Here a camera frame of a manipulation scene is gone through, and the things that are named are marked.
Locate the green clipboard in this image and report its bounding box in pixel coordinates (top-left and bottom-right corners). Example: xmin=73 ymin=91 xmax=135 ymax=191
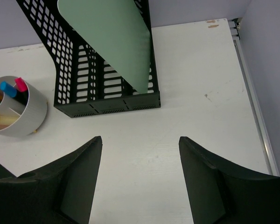
xmin=57 ymin=0 xmax=151 ymax=94

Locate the white round desk organizer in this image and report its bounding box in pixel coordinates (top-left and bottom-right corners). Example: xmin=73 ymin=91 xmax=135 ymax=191
xmin=0 ymin=76 xmax=48 ymax=137

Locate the black pink highlighter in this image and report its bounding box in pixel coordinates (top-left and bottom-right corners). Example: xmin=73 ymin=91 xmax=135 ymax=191
xmin=14 ymin=77 xmax=28 ymax=105

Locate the yellow highlighter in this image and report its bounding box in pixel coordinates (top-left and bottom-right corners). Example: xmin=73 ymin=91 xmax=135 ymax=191
xmin=0 ymin=115 xmax=19 ymax=126

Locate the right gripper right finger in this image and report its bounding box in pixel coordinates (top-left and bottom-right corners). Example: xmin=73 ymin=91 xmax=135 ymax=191
xmin=179 ymin=137 xmax=280 ymax=224

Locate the black blue highlighter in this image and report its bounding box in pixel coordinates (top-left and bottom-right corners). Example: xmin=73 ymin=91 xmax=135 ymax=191
xmin=0 ymin=81 xmax=22 ymax=103

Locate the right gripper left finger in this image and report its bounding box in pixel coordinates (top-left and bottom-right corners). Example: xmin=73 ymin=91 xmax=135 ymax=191
xmin=0 ymin=136 xmax=102 ymax=224

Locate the black mesh file organizer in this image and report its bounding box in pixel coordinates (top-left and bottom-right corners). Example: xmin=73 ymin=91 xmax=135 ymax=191
xmin=18 ymin=0 xmax=161 ymax=118

